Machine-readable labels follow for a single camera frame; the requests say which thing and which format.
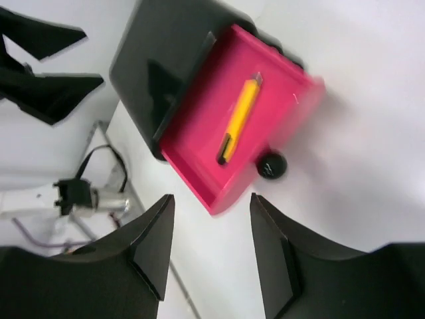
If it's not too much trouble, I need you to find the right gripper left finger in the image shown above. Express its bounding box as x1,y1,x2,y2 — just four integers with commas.
1,195,175,318

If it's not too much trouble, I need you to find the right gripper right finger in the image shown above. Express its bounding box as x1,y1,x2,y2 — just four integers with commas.
250,194,424,318

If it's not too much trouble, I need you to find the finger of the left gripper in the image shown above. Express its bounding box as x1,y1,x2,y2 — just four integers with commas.
1,7,87,60
1,53,104,126

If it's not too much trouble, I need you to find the black drawer cabinet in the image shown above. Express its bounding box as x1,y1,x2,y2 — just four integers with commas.
110,0,304,161

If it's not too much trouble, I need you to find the yellow utility knife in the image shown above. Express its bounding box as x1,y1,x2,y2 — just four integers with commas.
217,72,262,165

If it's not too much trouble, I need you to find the pink bottom drawer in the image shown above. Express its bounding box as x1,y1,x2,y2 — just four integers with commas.
159,25,325,215

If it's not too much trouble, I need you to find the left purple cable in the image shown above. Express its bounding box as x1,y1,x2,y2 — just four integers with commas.
11,217,84,249

